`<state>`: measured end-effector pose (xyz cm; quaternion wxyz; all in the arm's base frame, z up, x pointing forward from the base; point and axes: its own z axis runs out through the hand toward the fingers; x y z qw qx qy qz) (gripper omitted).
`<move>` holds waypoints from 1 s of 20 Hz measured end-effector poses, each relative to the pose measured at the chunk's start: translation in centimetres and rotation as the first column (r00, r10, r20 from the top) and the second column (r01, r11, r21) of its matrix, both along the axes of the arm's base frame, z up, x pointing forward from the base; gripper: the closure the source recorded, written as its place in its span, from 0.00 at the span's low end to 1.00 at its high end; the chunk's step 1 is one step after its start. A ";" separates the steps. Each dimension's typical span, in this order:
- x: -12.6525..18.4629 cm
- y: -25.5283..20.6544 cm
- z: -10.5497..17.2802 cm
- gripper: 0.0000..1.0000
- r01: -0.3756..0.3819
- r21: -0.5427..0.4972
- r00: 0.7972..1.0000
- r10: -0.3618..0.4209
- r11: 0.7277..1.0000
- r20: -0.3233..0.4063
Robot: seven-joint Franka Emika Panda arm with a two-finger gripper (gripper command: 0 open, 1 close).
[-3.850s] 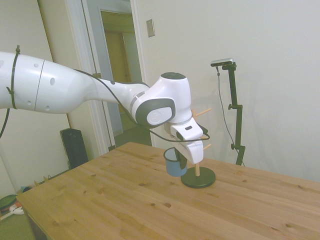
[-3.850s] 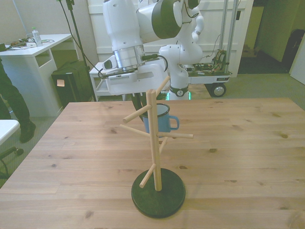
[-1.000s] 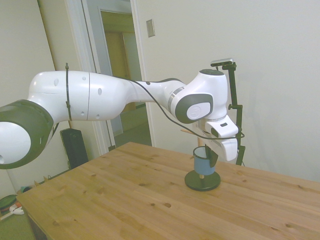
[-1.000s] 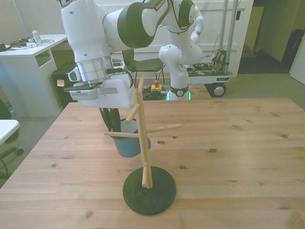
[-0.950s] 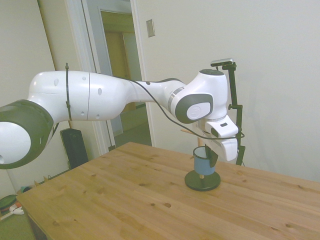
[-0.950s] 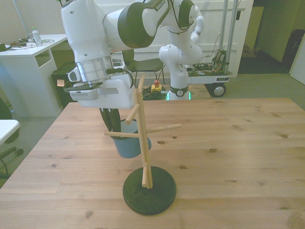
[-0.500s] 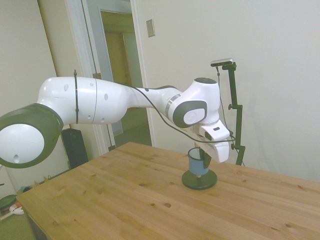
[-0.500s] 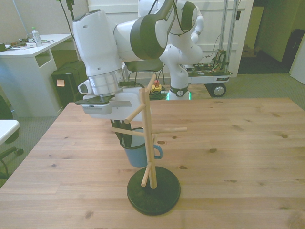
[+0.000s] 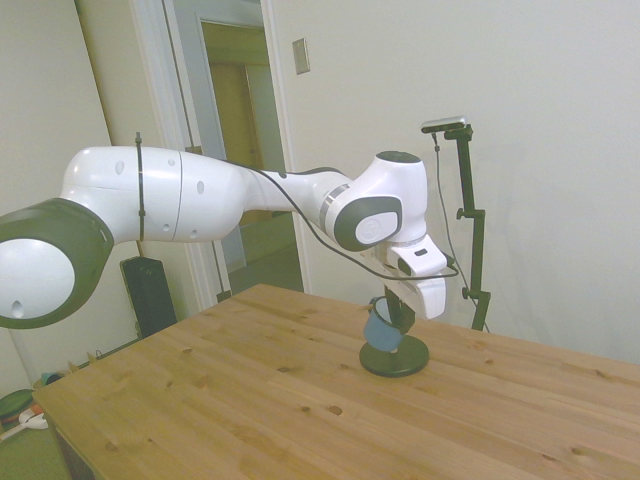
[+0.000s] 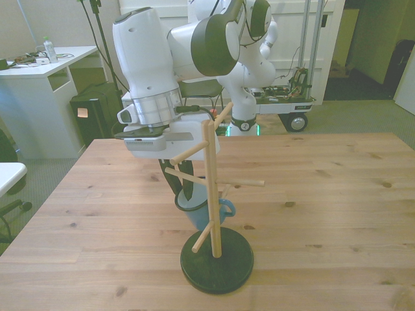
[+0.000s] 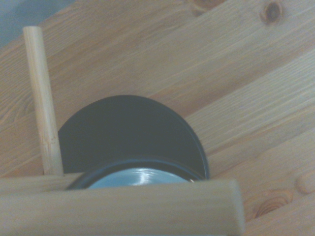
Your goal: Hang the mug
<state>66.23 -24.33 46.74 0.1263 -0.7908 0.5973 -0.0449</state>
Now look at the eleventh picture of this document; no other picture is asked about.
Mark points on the blue enamel mug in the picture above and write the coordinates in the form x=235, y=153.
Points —
x=137, y=175

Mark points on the wooden mug tree black base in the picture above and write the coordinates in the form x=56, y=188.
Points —
x=123, y=135

